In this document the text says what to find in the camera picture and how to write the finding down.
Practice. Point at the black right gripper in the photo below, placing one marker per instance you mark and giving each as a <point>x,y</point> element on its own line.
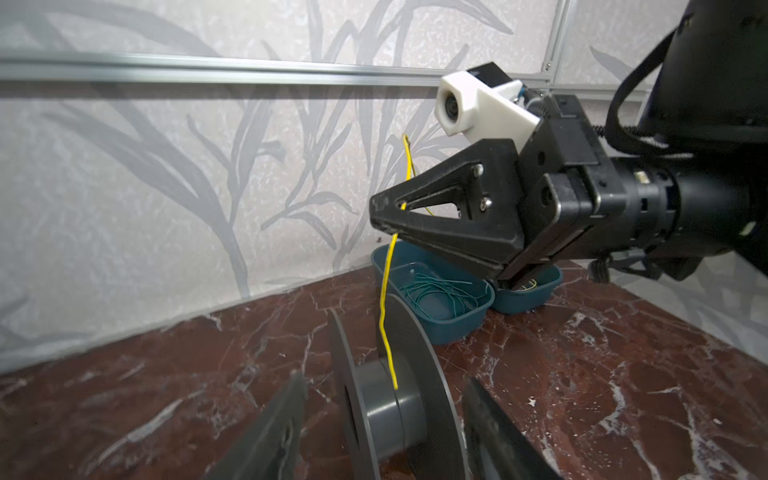
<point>576,203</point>

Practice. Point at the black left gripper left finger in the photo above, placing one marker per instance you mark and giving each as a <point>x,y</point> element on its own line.
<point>269,447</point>

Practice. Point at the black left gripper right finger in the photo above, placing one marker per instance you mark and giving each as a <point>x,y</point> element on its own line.
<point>496,448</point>

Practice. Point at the dark grey foam spool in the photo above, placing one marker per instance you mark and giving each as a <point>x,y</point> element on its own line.
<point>399,403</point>

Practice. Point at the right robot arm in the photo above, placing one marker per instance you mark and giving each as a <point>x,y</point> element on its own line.
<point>677,172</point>

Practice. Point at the right teal plastic bin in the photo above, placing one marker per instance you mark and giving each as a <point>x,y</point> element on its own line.
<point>536,293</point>

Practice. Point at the teal plastic bin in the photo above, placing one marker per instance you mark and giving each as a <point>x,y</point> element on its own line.
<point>536,293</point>
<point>449,302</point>

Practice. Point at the left teal plastic bin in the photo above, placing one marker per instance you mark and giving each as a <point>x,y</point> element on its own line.
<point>449,302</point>

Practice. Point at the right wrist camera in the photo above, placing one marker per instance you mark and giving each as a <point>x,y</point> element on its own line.
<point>484,102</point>

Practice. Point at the aluminium frame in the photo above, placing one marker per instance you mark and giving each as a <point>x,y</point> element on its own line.
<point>358,57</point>

